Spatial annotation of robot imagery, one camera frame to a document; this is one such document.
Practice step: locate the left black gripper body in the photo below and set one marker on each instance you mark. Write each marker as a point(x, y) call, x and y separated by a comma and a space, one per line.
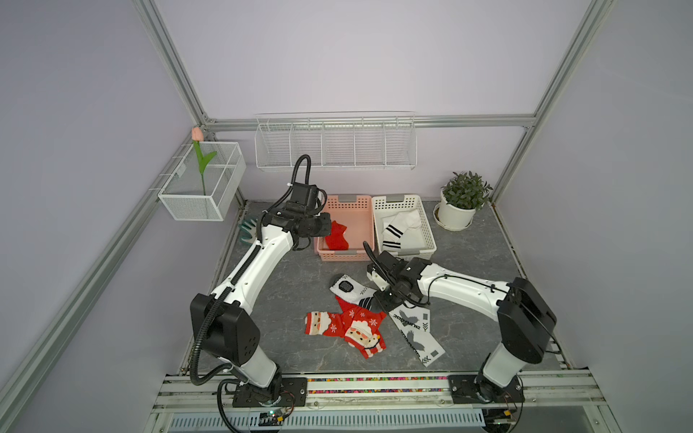
point(318, 225)

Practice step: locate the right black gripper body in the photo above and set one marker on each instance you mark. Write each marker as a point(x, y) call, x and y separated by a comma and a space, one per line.
point(387, 298)

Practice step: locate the red fuzzy sock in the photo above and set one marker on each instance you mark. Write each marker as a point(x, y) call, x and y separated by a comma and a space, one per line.
point(336, 240)

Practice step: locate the white black striped sock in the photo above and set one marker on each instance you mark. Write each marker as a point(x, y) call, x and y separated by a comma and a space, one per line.
point(398, 229)

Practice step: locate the white sock grey toe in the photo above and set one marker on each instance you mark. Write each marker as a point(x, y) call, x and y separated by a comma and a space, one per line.
point(412, 317)

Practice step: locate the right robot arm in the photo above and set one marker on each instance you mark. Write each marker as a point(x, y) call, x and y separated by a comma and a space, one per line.
point(524, 323)

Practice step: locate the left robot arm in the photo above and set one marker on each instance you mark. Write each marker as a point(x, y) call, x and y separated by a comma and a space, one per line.
point(225, 335)

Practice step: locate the pink plastic basket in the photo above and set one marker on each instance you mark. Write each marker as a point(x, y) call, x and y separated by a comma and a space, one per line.
point(352, 225)

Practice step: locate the white plastic basket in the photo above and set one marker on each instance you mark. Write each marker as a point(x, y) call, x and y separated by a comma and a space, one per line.
point(422, 242)

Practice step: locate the white sock hexagon patch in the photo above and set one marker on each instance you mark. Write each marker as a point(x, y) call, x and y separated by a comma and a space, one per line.
point(352, 292)

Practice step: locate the red santa sock right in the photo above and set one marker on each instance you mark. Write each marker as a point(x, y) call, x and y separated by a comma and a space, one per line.
point(362, 328)

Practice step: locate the red santa sock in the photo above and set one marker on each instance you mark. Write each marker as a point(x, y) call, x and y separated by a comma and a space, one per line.
point(325, 324)
point(362, 328)

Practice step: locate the green white garden glove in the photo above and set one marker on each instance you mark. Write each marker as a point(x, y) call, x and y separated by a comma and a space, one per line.
point(247, 233)

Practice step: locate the white sock grey bird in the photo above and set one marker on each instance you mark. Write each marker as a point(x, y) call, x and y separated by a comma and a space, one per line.
point(425, 345)

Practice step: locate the red santa sock left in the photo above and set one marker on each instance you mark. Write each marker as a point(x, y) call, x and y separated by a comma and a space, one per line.
point(325, 324)

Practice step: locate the potted green plant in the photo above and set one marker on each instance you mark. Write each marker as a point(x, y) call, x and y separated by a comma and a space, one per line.
point(462, 196)

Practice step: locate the artificial pink tulip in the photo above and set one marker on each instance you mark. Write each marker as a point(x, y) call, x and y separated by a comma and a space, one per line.
point(203, 159)

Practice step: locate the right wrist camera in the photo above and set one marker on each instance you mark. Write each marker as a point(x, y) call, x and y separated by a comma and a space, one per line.
point(375, 278)

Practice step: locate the white wire wall shelf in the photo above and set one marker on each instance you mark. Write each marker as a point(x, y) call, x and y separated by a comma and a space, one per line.
point(337, 141)

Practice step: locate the white mesh wall box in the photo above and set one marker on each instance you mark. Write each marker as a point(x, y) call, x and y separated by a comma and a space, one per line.
point(182, 193)

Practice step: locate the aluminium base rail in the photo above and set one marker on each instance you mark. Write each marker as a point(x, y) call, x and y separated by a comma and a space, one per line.
point(355, 391)

